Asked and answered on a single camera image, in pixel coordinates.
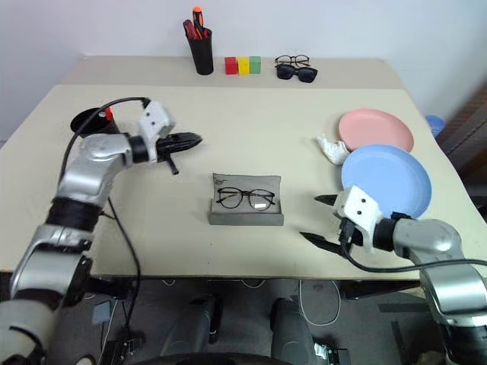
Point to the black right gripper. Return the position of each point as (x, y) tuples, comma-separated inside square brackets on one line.
[(350, 233)]

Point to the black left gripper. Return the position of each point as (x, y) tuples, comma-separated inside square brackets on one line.
[(163, 148)]

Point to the tortoiseshell round eyeglasses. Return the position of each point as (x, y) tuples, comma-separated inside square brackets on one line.
[(249, 193)]

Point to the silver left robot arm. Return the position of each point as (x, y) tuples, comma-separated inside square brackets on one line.
[(87, 171)]

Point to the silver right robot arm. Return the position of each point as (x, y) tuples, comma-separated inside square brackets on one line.
[(430, 235)]

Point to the crumpled white tissue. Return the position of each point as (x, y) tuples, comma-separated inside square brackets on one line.
[(335, 150)]

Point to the red capped marker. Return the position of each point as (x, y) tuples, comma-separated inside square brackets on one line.
[(109, 113)]

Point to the grey open glasses case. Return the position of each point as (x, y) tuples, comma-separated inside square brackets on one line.
[(247, 218)]

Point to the blue plastic plate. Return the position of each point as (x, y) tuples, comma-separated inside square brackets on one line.
[(395, 178)]

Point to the tall black pen holder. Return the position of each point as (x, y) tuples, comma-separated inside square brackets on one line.
[(203, 57)]

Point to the red wooden block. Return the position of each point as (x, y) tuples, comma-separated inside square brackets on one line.
[(230, 66)]

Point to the yellow wooden block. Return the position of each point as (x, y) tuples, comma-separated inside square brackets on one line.
[(243, 66)]

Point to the wide black round cup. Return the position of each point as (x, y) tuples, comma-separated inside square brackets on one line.
[(85, 123)]

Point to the pink plastic plate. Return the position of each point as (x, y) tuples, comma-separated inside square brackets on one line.
[(374, 129)]

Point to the green wooden block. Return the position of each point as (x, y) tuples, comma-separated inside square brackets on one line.
[(255, 65)]

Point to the dark rounded leg shape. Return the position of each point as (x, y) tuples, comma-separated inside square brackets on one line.
[(291, 331), (194, 327)]

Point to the thin dark-rimmed eyeglasses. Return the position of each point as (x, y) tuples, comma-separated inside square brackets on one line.
[(283, 57)]

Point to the black sunglasses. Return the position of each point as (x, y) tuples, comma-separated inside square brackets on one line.
[(304, 75)]

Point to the blue round container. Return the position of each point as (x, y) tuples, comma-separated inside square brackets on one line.
[(435, 125)]

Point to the dark cabinet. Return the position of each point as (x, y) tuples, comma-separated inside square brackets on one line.
[(470, 137)]

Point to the small grey box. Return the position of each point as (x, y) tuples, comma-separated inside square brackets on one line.
[(101, 313)]

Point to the black floor device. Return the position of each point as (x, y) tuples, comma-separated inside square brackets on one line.
[(121, 348)]

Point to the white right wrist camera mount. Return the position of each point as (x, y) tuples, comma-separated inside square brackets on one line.
[(359, 207)]

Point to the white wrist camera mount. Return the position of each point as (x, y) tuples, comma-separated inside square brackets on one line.
[(359, 207), (154, 118)]

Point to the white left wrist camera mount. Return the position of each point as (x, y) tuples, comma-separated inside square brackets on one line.
[(154, 118)]

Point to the black table frame bar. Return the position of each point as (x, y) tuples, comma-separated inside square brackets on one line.
[(380, 291)]

